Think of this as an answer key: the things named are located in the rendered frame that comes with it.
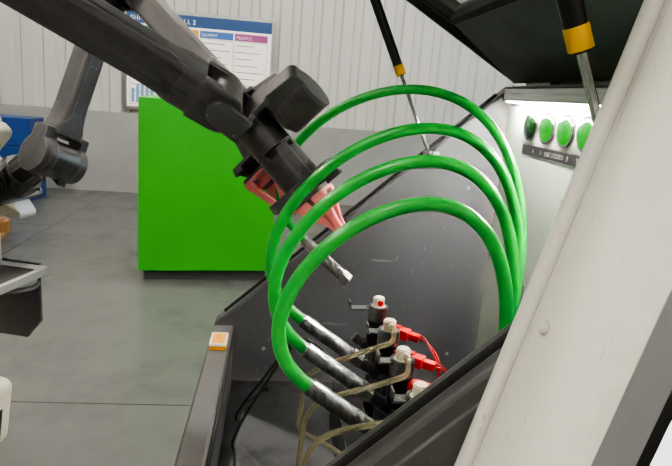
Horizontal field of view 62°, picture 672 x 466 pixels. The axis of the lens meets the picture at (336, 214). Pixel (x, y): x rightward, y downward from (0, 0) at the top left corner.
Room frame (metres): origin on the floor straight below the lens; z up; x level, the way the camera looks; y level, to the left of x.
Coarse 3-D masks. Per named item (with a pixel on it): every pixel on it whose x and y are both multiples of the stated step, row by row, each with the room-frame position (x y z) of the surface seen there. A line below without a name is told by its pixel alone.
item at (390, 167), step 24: (384, 168) 0.57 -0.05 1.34; (408, 168) 0.58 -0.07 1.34; (456, 168) 0.58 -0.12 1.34; (336, 192) 0.57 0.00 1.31; (312, 216) 0.56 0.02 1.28; (504, 216) 0.59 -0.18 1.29; (288, 240) 0.56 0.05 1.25; (504, 240) 0.59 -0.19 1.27; (288, 336) 0.56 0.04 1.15; (312, 360) 0.56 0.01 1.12; (360, 384) 0.57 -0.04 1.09
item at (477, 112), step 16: (368, 96) 0.82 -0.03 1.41; (384, 96) 0.82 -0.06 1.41; (432, 96) 0.81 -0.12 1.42; (448, 96) 0.79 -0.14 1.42; (336, 112) 0.84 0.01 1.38; (480, 112) 0.78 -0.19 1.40; (496, 128) 0.78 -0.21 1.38; (512, 160) 0.77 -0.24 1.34; (512, 176) 0.77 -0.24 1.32; (288, 224) 0.85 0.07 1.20
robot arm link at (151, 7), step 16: (128, 0) 1.15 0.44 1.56; (144, 0) 1.14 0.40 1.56; (160, 0) 1.13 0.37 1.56; (144, 16) 1.12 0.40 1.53; (160, 16) 1.10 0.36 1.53; (176, 16) 1.10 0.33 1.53; (160, 32) 1.09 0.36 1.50; (176, 32) 1.07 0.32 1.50; (192, 32) 1.08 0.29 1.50; (192, 48) 1.03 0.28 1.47
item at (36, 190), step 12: (12, 156) 1.13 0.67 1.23; (0, 168) 1.10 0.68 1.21; (12, 168) 1.10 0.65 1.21; (12, 180) 1.09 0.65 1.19; (24, 180) 1.10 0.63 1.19; (36, 180) 1.12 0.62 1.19; (12, 192) 1.10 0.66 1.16; (24, 192) 1.11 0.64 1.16; (36, 192) 1.17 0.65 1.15; (0, 204) 1.08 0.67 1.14
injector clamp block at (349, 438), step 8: (336, 384) 0.77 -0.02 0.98; (336, 392) 0.75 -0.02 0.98; (352, 400) 0.73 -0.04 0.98; (360, 400) 0.73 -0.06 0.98; (360, 408) 0.71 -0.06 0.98; (336, 424) 0.71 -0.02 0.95; (344, 424) 0.67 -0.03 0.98; (352, 432) 0.65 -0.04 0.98; (336, 440) 0.69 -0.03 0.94; (344, 440) 0.63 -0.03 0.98; (352, 440) 0.63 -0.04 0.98; (344, 448) 0.62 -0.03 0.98
